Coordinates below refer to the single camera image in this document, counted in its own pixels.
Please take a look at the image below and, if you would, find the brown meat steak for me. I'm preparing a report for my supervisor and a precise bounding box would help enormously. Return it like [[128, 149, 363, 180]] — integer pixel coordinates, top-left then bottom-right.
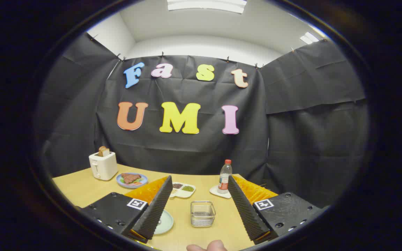
[[121, 173, 141, 184]]

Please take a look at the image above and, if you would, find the white square coaster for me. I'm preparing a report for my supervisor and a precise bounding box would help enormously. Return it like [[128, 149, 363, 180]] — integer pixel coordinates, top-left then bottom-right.
[[210, 185, 232, 199]]

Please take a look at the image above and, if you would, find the clear water bottle red cap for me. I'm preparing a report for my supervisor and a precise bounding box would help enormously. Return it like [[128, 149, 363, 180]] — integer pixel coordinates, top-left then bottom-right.
[[217, 159, 233, 194]]

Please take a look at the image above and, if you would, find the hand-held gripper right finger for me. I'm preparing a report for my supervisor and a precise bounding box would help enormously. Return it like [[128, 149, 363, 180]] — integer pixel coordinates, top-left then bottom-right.
[[228, 175, 329, 245]]

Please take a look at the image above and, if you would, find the light green plate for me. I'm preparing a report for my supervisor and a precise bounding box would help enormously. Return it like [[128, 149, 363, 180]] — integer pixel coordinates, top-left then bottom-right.
[[153, 209, 174, 235]]

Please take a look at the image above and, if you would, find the black backdrop cloth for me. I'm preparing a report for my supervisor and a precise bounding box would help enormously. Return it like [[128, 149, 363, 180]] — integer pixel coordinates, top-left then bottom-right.
[[35, 33, 369, 210]]

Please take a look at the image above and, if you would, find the white toaster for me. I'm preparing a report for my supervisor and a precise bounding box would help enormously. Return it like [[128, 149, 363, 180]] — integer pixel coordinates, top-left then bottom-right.
[[89, 152, 118, 181]]

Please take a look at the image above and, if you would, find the metal wire basket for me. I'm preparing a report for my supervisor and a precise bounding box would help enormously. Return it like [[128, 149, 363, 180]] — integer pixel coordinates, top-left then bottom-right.
[[191, 200, 216, 228]]

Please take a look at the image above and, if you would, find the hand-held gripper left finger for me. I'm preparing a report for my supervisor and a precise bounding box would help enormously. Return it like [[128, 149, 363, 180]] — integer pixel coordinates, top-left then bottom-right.
[[79, 175, 173, 244]]

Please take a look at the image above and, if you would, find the ceiling light panel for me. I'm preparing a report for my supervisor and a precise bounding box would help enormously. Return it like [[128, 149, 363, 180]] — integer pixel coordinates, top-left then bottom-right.
[[299, 32, 319, 45], [167, 0, 247, 14]]

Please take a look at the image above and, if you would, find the white divided dish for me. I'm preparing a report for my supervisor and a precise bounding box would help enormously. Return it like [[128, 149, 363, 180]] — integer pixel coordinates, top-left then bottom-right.
[[169, 182, 196, 199]]

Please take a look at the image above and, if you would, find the blue plate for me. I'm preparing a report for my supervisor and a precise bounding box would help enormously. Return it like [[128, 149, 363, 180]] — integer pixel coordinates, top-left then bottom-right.
[[116, 173, 148, 189]]

